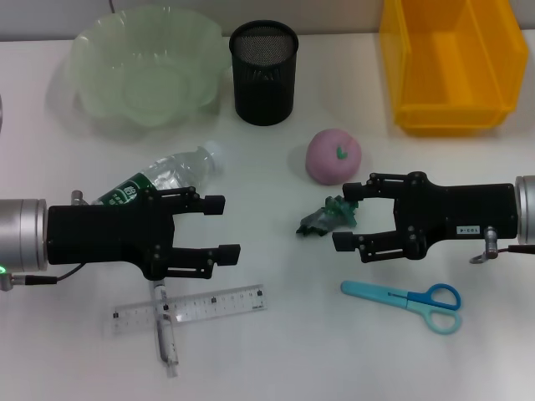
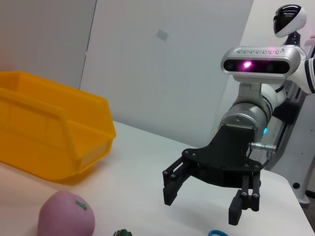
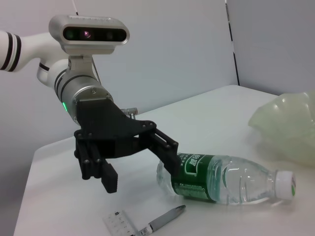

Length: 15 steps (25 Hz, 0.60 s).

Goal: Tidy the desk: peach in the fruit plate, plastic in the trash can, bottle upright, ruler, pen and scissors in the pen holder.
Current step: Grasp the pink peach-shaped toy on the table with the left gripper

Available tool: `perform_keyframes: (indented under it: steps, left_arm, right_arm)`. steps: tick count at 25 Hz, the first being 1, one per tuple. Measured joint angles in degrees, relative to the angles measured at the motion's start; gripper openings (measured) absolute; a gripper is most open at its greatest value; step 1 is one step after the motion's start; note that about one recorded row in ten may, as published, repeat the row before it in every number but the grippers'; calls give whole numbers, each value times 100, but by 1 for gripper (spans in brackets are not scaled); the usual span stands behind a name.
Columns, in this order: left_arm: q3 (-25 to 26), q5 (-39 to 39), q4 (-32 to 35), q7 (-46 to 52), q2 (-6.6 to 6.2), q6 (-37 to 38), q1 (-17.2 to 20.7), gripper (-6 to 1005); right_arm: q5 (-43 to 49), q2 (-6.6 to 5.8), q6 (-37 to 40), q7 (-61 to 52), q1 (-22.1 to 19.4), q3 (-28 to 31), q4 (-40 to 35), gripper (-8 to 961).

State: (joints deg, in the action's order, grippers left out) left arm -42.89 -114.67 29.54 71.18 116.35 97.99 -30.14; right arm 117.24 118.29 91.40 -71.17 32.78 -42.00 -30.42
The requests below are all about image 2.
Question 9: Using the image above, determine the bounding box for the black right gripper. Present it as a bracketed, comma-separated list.
[162, 124, 263, 226]

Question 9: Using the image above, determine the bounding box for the green plastic wrapper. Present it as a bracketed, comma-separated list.
[113, 228, 133, 236]

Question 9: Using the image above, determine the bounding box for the pink toy peach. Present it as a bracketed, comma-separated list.
[37, 190, 96, 236]

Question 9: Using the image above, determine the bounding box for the white robot torso column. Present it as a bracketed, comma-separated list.
[267, 31, 315, 205]

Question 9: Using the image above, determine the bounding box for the yellow plastic storage bin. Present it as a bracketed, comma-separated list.
[0, 71, 117, 185]

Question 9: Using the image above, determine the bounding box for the white black robot head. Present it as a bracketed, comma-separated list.
[273, 3, 307, 39]

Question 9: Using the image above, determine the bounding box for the right gripper cable with plug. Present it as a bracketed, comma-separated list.
[246, 141, 278, 173]

